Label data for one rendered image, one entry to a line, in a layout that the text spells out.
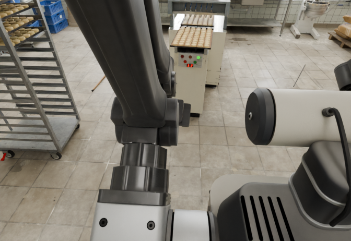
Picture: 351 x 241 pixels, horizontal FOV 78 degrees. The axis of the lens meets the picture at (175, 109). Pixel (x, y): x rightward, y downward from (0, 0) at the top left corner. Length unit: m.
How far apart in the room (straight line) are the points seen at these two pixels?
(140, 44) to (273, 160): 2.27
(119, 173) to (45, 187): 2.02
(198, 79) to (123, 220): 2.13
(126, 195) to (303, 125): 0.22
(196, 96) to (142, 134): 2.15
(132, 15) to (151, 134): 0.20
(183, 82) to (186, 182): 1.04
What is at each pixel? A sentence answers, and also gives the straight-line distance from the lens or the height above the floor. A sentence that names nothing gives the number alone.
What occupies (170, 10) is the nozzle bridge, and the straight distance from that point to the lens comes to 2.85.
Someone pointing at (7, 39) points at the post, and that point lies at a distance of 1.84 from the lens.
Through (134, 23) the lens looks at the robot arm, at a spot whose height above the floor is 1.66.
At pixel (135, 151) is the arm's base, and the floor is 1.47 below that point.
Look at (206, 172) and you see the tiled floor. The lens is 2.13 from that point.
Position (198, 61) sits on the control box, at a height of 0.77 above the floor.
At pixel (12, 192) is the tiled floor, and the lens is 2.44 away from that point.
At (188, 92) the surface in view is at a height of 0.38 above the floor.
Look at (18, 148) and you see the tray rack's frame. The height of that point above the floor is 0.15.
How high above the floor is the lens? 1.71
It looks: 38 degrees down
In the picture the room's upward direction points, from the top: straight up
